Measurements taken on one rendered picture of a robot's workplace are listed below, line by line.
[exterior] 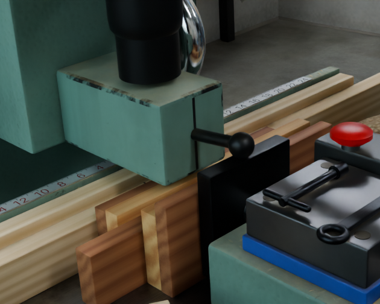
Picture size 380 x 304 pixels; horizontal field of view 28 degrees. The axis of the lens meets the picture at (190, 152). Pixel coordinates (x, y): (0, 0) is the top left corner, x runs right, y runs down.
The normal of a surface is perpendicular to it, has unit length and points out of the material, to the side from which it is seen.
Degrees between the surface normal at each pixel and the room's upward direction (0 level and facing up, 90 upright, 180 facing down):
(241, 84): 0
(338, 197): 0
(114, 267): 90
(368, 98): 90
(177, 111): 90
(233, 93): 0
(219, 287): 90
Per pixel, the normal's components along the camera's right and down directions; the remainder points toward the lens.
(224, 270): -0.72, 0.33
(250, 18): 0.74, 0.25
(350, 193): -0.05, -0.91
